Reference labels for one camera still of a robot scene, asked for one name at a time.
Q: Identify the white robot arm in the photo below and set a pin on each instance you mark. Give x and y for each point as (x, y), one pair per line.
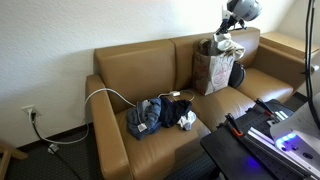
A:
(246, 8)

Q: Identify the wooden chair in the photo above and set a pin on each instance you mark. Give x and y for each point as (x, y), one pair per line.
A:
(10, 154)

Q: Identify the brown paper grocery bag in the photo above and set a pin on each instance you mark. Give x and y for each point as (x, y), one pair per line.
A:
(211, 75)

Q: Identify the white plug adapter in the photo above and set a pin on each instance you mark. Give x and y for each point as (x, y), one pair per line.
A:
(53, 148)

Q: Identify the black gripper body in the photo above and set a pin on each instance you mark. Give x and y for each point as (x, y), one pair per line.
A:
(230, 21)

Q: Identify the blue denim garment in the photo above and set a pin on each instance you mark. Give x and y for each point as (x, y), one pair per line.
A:
(143, 118)

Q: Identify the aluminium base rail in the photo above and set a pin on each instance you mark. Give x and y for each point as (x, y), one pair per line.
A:
(266, 141)

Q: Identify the light wooden side table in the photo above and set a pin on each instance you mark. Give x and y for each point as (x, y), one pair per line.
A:
(286, 43)

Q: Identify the white charger brick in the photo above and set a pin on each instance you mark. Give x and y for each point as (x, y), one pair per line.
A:
(174, 93)

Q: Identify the black oval zip case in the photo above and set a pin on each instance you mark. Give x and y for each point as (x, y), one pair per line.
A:
(237, 76)

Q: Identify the white fabric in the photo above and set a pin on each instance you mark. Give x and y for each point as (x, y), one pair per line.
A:
(230, 46)

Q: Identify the small white grey cloth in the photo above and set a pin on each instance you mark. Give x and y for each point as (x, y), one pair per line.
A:
(187, 120)

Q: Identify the red black clamp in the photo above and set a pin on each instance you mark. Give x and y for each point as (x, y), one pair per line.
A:
(264, 106)
(233, 126)

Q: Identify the white wall outlet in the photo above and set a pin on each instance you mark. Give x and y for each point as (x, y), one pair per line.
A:
(28, 109)

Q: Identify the brown leather sofa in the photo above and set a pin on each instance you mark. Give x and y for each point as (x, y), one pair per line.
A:
(150, 156)

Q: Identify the black mounting table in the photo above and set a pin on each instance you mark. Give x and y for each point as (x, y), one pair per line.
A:
(230, 153)

